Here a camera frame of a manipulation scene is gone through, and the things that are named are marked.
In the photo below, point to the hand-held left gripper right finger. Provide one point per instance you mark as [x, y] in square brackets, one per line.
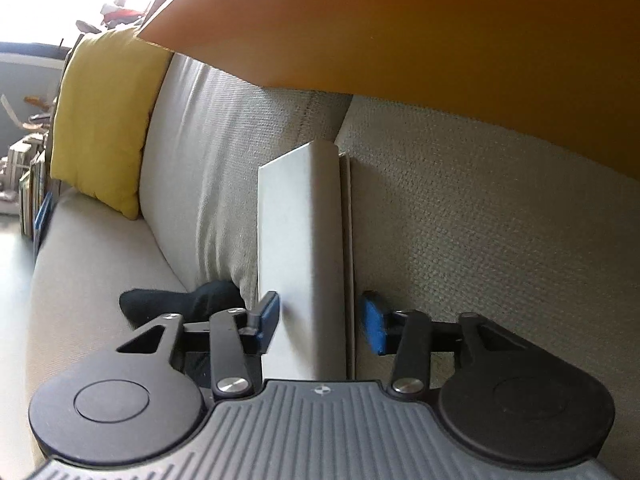
[374, 322]

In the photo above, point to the yellow pillow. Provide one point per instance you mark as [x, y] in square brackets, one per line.
[100, 120]

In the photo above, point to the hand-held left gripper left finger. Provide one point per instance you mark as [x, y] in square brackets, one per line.
[267, 322]

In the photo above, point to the white box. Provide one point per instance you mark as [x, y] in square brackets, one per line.
[300, 260]

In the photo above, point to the stack of books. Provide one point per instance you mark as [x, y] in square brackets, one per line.
[30, 185]

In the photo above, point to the blue book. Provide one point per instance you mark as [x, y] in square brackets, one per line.
[44, 215]

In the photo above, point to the orange cardboard box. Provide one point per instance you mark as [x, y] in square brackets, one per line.
[425, 35]

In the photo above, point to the beige fabric sofa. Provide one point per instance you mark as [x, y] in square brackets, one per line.
[450, 210]

